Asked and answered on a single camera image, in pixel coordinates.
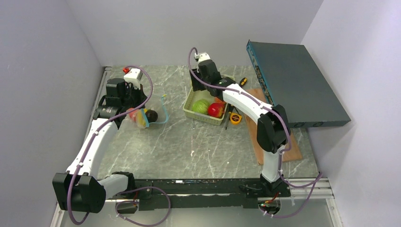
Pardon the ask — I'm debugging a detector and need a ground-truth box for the red orange mango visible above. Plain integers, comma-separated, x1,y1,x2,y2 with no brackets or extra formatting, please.
127,108,138,122

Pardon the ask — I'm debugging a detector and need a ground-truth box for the clear zip top bag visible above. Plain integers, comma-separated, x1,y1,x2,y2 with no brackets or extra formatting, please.
127,94,169,129

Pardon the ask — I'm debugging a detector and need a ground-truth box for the dark mangosteen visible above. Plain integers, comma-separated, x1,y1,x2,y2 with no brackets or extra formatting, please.
145,109,158,123

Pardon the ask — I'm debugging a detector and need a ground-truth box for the yellow green starfruit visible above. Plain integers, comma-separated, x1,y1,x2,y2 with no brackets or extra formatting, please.
133,108,149,129

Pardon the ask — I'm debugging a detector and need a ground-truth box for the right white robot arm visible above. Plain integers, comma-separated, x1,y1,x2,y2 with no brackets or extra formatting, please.
190,59,290,196

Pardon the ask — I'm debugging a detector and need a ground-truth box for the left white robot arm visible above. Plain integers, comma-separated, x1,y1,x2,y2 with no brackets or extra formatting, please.
52,78,148,213

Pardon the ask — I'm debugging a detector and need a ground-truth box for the pale green plastic basket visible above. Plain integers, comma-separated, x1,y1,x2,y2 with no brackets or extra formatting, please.
183,87,227,126

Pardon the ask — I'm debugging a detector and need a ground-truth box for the pink orange peach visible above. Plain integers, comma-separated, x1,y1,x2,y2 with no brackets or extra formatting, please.
214,97,226,105

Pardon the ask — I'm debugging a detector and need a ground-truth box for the orange black screwdriver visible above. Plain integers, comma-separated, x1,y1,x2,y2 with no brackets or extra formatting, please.
239,77,248,87

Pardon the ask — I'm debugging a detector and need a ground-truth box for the red apple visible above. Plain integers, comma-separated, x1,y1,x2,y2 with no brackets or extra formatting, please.
208,103,225,118

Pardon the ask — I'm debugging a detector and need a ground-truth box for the yellow tape measure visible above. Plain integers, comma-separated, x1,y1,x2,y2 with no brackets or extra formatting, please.
229,112,242,125

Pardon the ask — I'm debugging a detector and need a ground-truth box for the brown wooden board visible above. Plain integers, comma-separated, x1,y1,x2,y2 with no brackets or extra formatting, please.
244,88,303,166

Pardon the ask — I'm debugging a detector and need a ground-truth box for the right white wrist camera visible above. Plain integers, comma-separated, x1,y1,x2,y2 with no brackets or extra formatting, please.
194,52,210,64

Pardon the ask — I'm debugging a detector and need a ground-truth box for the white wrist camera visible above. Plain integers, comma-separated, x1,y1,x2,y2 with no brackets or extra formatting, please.
123,68,143,89
194,52,210,64

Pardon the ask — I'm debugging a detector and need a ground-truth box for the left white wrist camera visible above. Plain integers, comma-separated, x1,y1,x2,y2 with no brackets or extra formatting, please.
123,68,143,89

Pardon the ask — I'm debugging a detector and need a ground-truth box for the dark blue network switch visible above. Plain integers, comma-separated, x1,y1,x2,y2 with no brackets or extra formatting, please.
246,41,351,128

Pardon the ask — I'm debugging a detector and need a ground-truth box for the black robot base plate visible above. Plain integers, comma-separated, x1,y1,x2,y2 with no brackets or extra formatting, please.
104,178,291,211

